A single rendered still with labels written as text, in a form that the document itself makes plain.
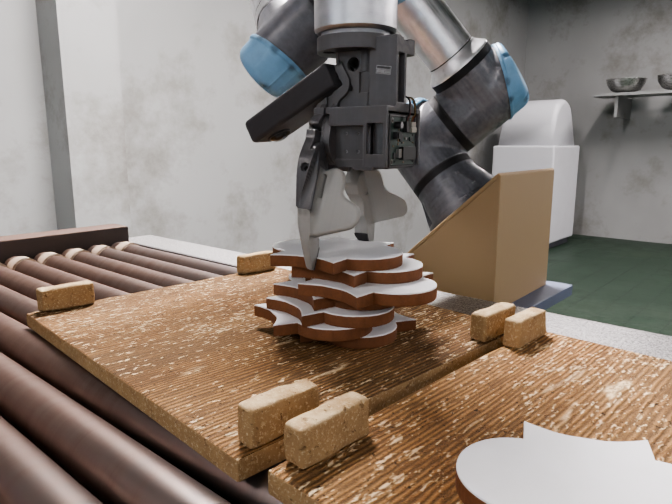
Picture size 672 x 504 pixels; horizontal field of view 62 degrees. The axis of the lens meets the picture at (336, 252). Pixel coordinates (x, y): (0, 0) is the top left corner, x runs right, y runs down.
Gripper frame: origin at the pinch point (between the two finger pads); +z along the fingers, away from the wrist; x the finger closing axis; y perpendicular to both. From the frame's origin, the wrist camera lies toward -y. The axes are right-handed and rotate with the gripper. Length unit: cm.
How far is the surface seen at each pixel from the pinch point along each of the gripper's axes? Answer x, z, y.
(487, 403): -8.7, 7.9, 18.3
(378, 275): -2.5, 1.1, 6.1
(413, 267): 0.6, 0.7, 8.1
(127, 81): 173, -46, -248
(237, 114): 251, -30, -235
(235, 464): -23.8, 8.2, 7.7
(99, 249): 20, 10, -66
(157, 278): 10.4, 9.9, -39.0
